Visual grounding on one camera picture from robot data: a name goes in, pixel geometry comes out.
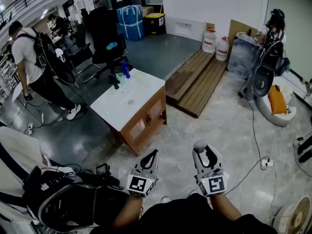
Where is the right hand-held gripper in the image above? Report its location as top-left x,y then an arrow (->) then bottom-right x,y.
192,144 -> 230,198

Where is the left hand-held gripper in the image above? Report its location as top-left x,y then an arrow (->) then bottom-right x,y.
126,149 -> 160,198

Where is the pale pink bar of soap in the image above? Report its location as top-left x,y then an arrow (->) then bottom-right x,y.
194,140 -> 208,154

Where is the clear yellowish soap dish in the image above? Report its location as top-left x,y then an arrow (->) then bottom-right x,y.
133,71 -> 148,81

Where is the person's right forearm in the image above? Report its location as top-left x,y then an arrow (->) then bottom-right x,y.
209,192 -> 244,223

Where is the person's left forearm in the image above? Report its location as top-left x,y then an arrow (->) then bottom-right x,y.
112,194 -> 145,229

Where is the wooden vanity cabinet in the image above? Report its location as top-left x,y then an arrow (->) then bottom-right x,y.
110,85 -> 168,155

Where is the person's black clothing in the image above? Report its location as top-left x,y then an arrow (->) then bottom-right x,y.
89,193 -> 279,234

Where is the white ceramic sink basin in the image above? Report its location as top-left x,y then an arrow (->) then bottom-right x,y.
90,68 -> 166,132

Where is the wooden slat platform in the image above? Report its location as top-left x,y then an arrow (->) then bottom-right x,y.
164,49 -> 228,118

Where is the white toilet bowl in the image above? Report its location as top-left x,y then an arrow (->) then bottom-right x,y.
255,78 -> 297,127

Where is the black faucet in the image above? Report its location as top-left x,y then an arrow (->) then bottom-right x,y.
108,73 -> 121,90

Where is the black backpack grey trim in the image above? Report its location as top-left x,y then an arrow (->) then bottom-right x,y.
22,163 -> 130,232

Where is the blue bottle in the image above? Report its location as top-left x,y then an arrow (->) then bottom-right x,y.
122,61 -> 131,79

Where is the white floor fan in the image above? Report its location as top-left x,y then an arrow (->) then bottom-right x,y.
271,195 -> 312,234

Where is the plastic wrapped bundle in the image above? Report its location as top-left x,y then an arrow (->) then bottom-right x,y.
227,31 -> 260,79

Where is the clear water jug red label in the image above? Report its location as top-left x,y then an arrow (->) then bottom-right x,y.
214,36 -> 230,62
202,27 -> 217,54

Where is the black office chair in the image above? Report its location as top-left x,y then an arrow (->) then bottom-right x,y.
86,6 -> 133,79

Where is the brown cardboard sheet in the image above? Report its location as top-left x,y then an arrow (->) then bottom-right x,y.
228,19 -> 259,41

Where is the black bin with yellow lid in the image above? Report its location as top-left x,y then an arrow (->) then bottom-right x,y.
144,13 -> 167,36

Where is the blue woven bag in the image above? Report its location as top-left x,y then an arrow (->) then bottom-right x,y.
116,4 -> 145,42

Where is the small black camera device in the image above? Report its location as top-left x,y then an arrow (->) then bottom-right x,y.
96,163 -> 110,177

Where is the black cable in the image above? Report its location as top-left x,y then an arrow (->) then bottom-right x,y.
225,91 -> 266,196

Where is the black metal frame chair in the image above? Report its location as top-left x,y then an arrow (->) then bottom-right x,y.
63,42 -> 101,84

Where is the white wall panel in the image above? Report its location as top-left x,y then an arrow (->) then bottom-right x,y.
165,16 -> 206,42

